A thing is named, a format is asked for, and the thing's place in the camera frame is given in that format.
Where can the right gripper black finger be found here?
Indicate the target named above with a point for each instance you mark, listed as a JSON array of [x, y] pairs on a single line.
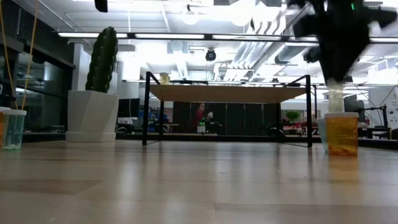
[[337, 62]]

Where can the small teal medicine bottle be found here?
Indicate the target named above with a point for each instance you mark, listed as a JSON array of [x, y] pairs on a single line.
[[322, 133]]

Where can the large orange medicine bottle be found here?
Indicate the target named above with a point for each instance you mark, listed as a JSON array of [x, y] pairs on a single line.
[[342, 137]]

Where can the clear bottle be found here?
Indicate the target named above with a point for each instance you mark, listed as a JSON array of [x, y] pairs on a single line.
[[15, 130]]

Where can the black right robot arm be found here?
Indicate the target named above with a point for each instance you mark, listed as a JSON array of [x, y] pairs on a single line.
[[388, 16]]

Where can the wooden shelf black metal legs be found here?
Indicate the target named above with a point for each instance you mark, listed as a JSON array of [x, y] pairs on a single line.
[[224, 94]]

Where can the black computer monitor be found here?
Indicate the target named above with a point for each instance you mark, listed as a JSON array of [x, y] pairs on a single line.
[[128, 108], [356, 104]]

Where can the green cactus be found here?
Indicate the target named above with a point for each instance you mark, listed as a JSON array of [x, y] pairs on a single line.
[[102, 59]]

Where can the small green potted plant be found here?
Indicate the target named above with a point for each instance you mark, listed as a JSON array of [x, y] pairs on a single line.
[[292, 115]]

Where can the long ceiling light strip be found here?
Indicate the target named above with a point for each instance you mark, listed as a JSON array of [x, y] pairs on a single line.
[[171, 36]]

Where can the white globe pendant lamp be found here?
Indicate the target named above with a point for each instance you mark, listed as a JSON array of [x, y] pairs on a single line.
[[190, 17]]

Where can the white faceted plant pot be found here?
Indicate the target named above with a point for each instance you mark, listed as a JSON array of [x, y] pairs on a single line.
[[91, 115]]

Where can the black partition panels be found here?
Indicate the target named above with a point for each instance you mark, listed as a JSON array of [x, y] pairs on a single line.
[[236, 118]]

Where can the round black ceiling spotlight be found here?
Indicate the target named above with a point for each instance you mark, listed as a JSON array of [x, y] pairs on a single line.
[[211, 55]]

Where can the person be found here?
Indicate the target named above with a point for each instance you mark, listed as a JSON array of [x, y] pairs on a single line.
[[199, 114]]

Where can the white box green light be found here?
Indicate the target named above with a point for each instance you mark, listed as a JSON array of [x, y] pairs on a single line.
[[202, 127]]

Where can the silver ceiling air duct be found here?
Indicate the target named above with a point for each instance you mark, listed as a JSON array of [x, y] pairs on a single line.
[[289, 53]]

